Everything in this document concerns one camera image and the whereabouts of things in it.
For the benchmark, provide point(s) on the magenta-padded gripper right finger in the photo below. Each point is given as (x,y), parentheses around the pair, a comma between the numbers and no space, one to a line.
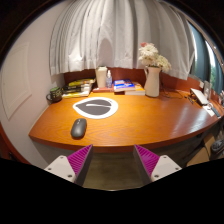
(164,166)

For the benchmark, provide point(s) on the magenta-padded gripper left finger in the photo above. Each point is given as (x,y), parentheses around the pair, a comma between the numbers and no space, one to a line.
(59,166)

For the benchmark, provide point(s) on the dark grey computer mouse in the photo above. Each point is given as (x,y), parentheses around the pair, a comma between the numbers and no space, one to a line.
(78,128)

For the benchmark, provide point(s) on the white and grey mouse pad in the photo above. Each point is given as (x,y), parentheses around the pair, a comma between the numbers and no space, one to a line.
(96,107)

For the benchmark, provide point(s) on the dark green mug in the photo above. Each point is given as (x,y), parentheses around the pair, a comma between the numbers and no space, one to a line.
(56,94)

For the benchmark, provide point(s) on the yellow and white book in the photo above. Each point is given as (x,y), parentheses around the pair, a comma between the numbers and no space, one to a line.
(76,95)

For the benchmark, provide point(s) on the black and white book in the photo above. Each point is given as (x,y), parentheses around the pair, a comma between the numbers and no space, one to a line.
(74,91)

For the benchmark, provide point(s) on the white flat device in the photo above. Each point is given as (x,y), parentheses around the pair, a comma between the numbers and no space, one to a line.
(199,96)

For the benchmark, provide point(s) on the thin black book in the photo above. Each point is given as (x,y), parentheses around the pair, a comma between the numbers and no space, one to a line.
(74,88)

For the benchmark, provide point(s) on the orange book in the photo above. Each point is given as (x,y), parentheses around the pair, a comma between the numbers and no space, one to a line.
(138,90)

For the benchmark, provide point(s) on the dark red book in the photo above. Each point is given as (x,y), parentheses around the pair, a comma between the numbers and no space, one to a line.
(100,89)

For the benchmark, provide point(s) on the blue book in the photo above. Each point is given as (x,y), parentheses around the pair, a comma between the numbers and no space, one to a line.
(123,84)

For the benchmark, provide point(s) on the cream lidded tumbler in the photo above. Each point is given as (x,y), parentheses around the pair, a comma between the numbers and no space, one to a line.
(101,77)

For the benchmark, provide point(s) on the clear spray bottle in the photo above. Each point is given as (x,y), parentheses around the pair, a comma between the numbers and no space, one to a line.
(109,81)

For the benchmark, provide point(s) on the window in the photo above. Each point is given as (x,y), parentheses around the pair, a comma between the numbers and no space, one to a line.
(201,61)

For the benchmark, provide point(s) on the white pleated curtain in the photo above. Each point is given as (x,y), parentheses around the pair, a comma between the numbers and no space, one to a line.
(113,36)

